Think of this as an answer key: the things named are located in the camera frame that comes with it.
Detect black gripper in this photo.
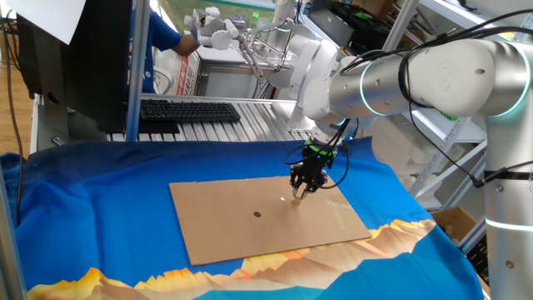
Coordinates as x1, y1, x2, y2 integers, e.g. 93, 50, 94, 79
290, 146, 334, 201

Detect white haptic control device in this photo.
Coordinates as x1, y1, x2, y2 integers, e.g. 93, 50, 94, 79
182, 6, 339, 131

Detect bare operator forearm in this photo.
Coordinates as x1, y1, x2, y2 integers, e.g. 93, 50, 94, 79
172, 32, 201, 58

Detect white gloved operator hand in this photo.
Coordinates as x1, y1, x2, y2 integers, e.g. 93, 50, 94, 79
186, 24, 203, 46

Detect brown cardboard sheet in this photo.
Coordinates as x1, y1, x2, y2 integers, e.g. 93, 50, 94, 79
168, 174, 373, 267

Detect white foam blocks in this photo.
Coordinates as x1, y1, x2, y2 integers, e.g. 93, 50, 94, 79
370, 120, 466, 197

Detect grey metal cabinet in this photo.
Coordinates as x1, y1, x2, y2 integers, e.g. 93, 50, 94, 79
193, 45, 284, 100

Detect black keyboard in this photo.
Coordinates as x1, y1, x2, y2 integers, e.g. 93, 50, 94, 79
139, 98, 242, 123

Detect white metal shelf rack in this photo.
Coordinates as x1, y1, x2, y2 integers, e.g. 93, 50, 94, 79
366, 0, 533, 251

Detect brown cardboard box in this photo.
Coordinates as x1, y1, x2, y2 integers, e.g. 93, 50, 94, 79
431, 206, 491, 300

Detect black storage case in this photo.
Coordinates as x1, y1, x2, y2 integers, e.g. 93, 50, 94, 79
307, 0, 395, 55

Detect black desk mat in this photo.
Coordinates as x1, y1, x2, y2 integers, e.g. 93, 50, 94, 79
137, 117, 181, 135

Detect white box red print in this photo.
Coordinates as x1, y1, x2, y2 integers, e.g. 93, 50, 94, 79
174, 53, 199, 97

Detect black plastic crate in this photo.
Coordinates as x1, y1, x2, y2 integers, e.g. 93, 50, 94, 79
466, 235, 491, 284

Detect person torso blue shirt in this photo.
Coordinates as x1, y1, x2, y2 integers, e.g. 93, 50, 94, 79
128, 7, 184, 95

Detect blue mountain print cloth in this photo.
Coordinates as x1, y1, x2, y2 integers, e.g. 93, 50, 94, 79
0, 137, 486, 300

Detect black computer monitor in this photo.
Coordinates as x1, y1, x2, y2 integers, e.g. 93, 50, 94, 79
16, 0, 133, 134

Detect white paper sheet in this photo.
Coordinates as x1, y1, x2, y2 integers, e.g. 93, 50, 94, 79
4, 0, 87, 46

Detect green flange ring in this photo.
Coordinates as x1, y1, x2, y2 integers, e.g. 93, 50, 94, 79
305, 137, 338, 158

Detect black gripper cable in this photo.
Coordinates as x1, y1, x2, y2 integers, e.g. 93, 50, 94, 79
284, 7, 533, 191

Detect aluminium frame post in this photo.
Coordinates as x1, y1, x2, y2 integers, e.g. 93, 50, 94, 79
0, 166, 28, 300
124, 0, 152, 143

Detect black hanging cable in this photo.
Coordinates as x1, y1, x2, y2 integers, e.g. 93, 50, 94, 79
0, 16, 25, 228

